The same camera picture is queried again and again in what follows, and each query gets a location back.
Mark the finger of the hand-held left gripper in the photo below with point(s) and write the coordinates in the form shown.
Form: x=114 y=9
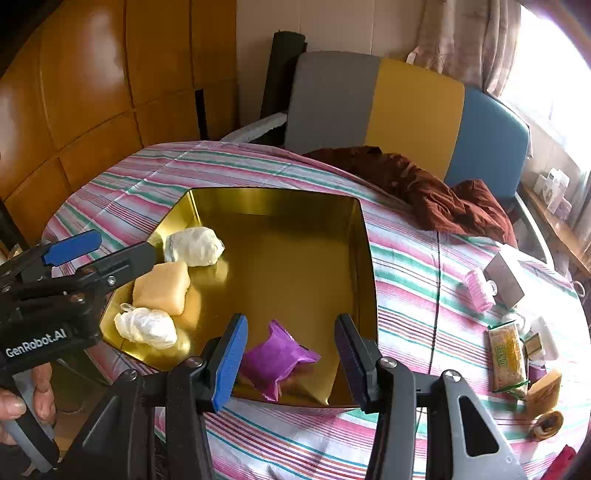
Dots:
x=122 y=267
x=74 y=248

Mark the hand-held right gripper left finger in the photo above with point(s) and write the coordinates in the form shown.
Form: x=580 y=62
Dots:
x=231 y=364

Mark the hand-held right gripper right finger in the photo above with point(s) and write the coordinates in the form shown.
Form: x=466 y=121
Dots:
x=352 y=364

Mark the purple snack packet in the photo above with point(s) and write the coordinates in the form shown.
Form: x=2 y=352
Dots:
x=274 y=362

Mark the lumpy white bun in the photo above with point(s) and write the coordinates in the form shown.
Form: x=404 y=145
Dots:
x=145 y=326

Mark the gold metal tray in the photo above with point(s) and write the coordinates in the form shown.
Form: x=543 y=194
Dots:
x=286 y=258

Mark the person's left hand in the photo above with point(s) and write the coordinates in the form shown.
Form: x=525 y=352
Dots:
x=44 y=392

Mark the yellow wrapped pastry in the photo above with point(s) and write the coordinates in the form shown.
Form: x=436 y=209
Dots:
x=161 y=288

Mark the round white wrapped bun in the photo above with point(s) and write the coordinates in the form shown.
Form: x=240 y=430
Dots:
x=194 y=247

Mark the striped tablecloth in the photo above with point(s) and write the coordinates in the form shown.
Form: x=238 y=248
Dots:
x=415 y=286

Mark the pink snack packet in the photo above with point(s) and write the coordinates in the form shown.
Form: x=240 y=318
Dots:
x=480 y=288

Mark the green edged cracker packet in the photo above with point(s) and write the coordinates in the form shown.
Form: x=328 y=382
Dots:
x=508 y=357

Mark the wooden wardrobe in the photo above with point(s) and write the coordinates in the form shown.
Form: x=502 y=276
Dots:
x=92 y=92

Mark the grey box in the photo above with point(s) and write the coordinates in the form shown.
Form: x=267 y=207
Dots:
x=505 y=279

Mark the small gold box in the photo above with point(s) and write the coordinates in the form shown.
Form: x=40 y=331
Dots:
x=534 y=345

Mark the small purple packet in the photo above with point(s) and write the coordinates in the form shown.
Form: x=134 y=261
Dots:
x=538 y=372

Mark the brown cloth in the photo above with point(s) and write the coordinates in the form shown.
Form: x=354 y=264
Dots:
x=415 y=189

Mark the tan wrapped pastry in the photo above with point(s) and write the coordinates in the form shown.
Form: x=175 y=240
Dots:
x=545 y=392

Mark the white plastic bottle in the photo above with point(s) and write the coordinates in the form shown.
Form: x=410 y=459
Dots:
x=547 y=337

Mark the brown round pastry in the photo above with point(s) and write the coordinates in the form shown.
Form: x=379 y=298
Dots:
x=547 y=424

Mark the red cloth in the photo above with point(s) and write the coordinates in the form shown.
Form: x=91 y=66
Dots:
x=562 y=464

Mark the wooden shelf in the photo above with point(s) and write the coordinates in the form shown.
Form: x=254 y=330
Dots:
x=563 y=235

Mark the black rolled mat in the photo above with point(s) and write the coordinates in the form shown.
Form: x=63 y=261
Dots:
x=281 y=74

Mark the lavender carton box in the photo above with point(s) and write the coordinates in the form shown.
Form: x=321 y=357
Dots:
x=564 y=207

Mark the grey yellow blue chair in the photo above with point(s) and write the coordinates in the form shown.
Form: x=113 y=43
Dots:
x=415 y=106

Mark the white carton box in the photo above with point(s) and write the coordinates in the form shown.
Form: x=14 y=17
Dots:
x=554 y=182

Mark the beige curtain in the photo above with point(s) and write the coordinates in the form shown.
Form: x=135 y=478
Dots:
x=461 y=37

